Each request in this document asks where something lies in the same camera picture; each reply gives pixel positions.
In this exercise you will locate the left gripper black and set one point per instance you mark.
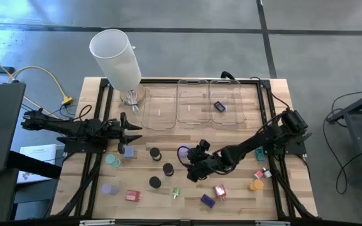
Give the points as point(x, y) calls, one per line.
point(115, 132)

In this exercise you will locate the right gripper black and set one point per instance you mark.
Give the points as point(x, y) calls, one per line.
point(206, 163)

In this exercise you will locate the lavender hourglass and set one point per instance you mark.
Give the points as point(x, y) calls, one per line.
point(107, 189)
point(184, 151)

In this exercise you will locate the lavender USB charger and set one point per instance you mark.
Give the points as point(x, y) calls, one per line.
point(129, 152)

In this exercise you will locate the black-capped hourglass red sand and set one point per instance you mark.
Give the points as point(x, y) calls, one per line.
point(167, 169)

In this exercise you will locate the black-capped hourglass yellow sand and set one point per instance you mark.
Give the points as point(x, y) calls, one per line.
point(154, 152)

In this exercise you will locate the red USB charger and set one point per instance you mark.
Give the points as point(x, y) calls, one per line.
point(219, 191)
point(132, 195)

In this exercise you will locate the dark purple rectangular box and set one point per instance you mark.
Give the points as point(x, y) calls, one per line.
point(219, 106)

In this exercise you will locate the teal rectangular box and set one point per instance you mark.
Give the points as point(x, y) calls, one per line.
point(260, 153)

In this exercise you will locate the orange hourglass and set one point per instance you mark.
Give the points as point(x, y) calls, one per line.
point(258, 184)

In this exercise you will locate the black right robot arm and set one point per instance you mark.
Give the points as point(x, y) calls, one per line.
point(256, 139)

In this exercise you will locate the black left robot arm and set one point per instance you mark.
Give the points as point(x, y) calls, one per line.
point(74, 127)

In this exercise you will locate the teal hourglass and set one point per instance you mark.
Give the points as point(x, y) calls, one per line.
point(111, 159)

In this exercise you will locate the white green USB charger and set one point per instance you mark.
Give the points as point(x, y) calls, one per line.
point(176, 191)

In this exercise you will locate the clear plastic bin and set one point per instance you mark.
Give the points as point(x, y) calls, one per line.
point(160, 103)
point(193, 103)
point(234, 94)

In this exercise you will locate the black-capped hourglass black sand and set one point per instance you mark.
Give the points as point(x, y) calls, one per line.
point(154, 182)

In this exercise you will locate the small pink plug adapter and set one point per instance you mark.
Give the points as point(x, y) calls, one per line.
point(258, 174)

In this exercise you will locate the white cylindrical lamp shade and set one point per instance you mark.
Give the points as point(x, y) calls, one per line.
point(115, 59)

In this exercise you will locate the white paper booklet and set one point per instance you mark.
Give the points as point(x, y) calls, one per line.
point(39, 153)

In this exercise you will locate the black angled bar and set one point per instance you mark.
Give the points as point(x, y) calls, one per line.
point(33, 164)

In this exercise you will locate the dark metal side table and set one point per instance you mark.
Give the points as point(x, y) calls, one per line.
point(361, 132)

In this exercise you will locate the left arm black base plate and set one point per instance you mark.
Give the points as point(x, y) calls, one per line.
point(83, 147)

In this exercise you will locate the silver metal bracket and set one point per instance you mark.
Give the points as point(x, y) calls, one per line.
point(97, 222)
point(272, 223)

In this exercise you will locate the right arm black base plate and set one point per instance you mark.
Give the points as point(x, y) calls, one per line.
point(297, 148)

